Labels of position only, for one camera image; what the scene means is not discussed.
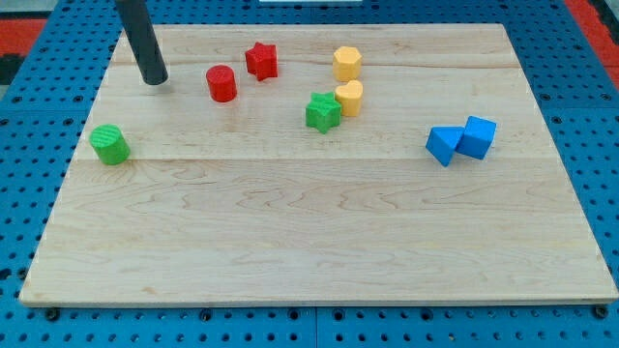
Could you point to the yellow hexagon block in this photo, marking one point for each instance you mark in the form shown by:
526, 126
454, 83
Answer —
347, 63

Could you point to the light wooden board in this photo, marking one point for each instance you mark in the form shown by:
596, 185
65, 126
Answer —
239, 203

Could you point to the green star block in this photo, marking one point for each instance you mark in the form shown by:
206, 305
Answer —
323, 112

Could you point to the yellow heart block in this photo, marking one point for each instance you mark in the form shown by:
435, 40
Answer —
350, 96

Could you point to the red star block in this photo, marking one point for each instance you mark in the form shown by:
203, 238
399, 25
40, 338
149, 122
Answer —
262, 61

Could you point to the red cylinder block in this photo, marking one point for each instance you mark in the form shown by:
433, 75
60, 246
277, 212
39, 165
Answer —
221, 83

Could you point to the blue triangular prism block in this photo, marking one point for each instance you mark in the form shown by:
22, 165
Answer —
442, 142

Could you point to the blue cube block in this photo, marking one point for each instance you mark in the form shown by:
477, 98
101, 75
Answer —
477, 137

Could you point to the green cylinder block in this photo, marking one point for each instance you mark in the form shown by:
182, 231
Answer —
109, 144

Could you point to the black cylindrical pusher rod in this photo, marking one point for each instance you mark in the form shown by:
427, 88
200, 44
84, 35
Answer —
141, 35

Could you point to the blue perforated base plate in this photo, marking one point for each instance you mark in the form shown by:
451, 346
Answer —
45, 108

